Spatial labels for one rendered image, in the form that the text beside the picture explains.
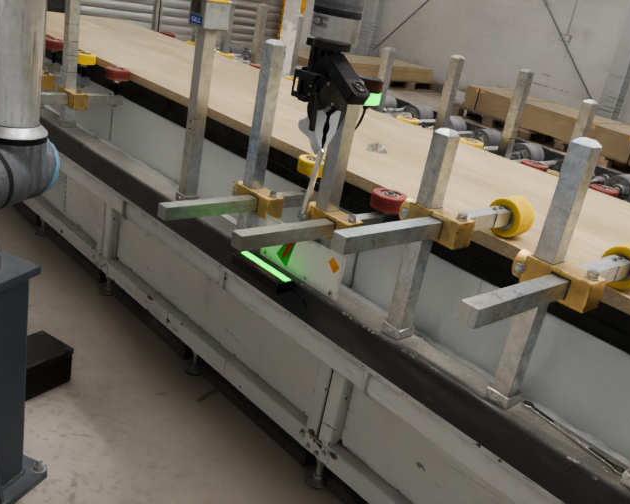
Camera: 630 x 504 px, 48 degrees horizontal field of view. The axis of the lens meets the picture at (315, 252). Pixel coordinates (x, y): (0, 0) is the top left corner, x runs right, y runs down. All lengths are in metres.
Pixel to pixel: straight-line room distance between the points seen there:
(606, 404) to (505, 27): 8.98
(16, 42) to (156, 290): 1.21
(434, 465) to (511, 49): 8.66
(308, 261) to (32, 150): 0.66
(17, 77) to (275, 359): 1.03
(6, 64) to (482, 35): 9.12
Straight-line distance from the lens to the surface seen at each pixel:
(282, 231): 1.34
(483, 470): 1.37
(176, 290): 2.46
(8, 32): 1.64
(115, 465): 2.06
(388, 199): 1.52
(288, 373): 2.05
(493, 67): 10.23
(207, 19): 1.76
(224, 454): 2.13
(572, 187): 1.13
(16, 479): 1.99
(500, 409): 1.26
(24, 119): 1.68
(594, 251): 1.55
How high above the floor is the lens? 1.32
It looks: 21 degrees down
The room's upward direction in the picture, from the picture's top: 11 degrees clockwise
